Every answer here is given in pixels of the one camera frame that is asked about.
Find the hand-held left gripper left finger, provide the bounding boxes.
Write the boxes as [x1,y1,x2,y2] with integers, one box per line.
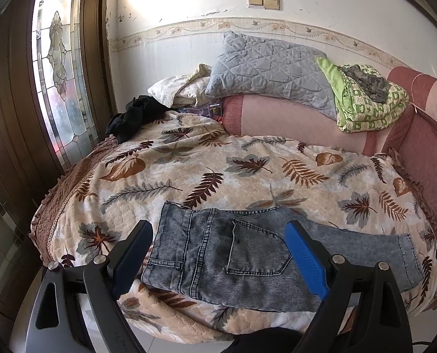
[24,220,154,353]

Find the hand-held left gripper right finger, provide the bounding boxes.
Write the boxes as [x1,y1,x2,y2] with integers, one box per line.
[285,220,414,353]

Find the blue denim pants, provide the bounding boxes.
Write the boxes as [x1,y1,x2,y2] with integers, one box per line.
[141,202,425,313]

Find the leaf-print blanket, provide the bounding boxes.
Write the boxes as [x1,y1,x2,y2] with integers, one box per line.
[29,112,437,342]

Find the pink upholstered sofa backrest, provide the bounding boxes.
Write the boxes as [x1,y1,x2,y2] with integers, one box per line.
[382,66,437,243]

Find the pink bolster cushion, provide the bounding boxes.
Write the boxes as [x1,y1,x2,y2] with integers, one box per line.
[222,94,386,157]

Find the black cloth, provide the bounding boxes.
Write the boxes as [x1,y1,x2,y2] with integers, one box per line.
[105,95,171,145]

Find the green patterned quilt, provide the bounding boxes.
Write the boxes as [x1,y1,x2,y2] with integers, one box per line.
[315,56,410,133]

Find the dark printed packet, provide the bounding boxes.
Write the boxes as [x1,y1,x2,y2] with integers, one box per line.
[178,105,224,122]

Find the cream pillow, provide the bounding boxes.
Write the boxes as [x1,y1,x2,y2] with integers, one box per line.
[147,64,213,108]

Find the grey crumpled cloth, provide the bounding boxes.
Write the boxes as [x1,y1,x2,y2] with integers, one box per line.
[340,64,390,104]

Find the grey quilted pillow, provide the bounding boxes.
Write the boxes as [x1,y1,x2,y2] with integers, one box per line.
[205,31,338,120]

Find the wooden stained glass door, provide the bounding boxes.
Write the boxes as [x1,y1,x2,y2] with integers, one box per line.
[0,0,118,324]

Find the beige wall switch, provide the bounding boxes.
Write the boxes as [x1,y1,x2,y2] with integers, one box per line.
[248,0,281,11]

